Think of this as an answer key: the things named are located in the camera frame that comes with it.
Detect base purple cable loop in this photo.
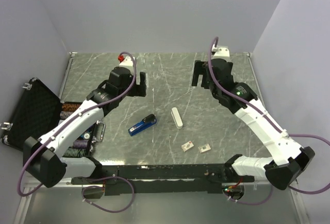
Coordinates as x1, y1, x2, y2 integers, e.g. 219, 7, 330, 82
81, 177, 135, 213

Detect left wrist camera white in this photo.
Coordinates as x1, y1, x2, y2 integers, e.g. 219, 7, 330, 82
118, 55, 134, 68

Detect small white staple box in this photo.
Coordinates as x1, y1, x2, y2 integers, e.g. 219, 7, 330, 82
198, 144, 211, 153

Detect blue black stapler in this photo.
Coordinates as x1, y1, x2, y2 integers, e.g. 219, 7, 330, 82
128, 114, 157, 136

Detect black foam-lined case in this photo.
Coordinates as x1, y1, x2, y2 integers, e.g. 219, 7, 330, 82
1, 78, 82, 151

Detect orange patterned tape roll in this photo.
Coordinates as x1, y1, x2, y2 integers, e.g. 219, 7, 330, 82
61, 102, 81, 112

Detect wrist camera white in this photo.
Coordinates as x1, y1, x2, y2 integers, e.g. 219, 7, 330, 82
118, 55, 134, 68
211, 45, 230, 60

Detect silver case handle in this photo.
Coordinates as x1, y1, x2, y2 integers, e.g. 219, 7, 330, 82
93, 120, 106, 142

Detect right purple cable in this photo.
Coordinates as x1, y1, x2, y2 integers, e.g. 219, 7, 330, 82
207, 36, 330, 196

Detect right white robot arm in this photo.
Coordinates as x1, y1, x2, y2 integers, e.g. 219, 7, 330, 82
192, 58, 315, 190

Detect staple box with red mark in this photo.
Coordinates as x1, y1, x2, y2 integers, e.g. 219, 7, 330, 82
181, 141, 194, 152

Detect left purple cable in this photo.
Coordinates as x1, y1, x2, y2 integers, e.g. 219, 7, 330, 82
16, 51, 137, 197

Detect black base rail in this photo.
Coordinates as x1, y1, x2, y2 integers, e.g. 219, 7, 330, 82
71, 164, 255, 196

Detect white stapler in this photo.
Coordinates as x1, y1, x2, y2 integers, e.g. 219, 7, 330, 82
171, 107, 183, 129

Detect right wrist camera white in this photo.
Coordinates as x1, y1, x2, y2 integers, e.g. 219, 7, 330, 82
211, 45, 230, 60

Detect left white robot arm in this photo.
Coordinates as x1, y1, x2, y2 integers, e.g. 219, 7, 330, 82
23, 67, 146, 188

